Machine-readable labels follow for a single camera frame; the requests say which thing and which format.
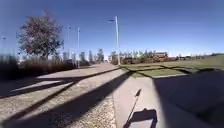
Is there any row of trees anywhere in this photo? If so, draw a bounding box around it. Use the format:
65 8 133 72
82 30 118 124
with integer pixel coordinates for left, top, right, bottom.
78 48 106 66

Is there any tall street lamp pole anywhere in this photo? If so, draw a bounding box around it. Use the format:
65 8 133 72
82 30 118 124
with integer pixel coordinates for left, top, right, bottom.
108 15 122 66

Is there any gravel strip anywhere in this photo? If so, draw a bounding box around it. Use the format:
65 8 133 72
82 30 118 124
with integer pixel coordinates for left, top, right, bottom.
0 62 134 128

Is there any row of bushes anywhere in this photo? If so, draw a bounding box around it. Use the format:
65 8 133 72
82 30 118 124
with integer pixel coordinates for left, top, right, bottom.
109 49 178 66

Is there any grey concrete path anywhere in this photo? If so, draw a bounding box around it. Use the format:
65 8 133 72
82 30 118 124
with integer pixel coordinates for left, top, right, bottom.
112 68 224 128

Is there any building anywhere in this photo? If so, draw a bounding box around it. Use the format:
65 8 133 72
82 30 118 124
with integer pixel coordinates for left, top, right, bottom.
154 51 170 58

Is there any large leafy tree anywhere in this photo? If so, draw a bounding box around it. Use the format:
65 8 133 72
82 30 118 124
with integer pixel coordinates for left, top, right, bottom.
16 12 65 62

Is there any dark hedge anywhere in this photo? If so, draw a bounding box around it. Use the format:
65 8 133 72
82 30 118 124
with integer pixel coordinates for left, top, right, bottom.
0 54 80 81

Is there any grass field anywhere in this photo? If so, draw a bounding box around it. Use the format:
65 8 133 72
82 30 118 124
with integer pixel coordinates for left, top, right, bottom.
120 54 224 79

